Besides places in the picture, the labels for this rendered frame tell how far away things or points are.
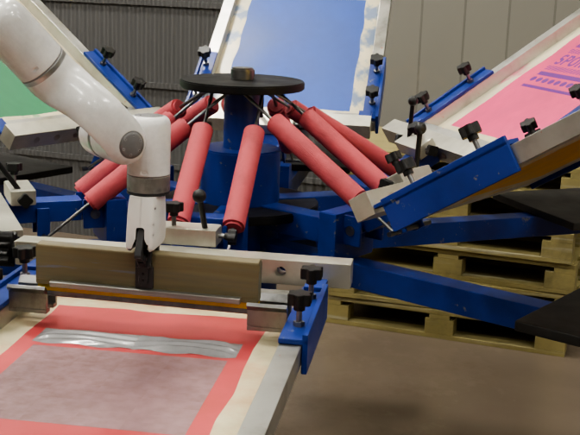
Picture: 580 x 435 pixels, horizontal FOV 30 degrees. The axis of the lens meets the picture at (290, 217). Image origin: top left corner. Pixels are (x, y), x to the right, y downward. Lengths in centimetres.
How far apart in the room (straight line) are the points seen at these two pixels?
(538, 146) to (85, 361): 86
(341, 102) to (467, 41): 222
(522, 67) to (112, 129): 185
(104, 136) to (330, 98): 178
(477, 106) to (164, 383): 176
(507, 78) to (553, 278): 157
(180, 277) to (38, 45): 48
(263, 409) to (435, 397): 272
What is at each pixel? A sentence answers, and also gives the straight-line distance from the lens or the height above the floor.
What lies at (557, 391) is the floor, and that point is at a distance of 443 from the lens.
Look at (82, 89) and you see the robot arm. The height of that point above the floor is 140.
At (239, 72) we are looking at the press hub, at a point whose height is 134.
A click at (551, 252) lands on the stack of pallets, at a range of 469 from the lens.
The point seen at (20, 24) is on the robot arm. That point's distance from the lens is 173.
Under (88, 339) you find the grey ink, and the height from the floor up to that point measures 96.
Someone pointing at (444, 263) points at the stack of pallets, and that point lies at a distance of 481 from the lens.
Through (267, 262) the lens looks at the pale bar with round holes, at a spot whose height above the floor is 103.
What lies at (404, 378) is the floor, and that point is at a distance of 440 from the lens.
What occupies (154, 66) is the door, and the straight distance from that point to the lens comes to 610.
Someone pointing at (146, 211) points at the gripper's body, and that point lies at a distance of 187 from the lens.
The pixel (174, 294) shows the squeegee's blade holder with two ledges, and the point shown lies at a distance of 191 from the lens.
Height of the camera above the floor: 161
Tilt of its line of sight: 13 degrees down
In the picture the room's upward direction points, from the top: 2 degrees clockwise
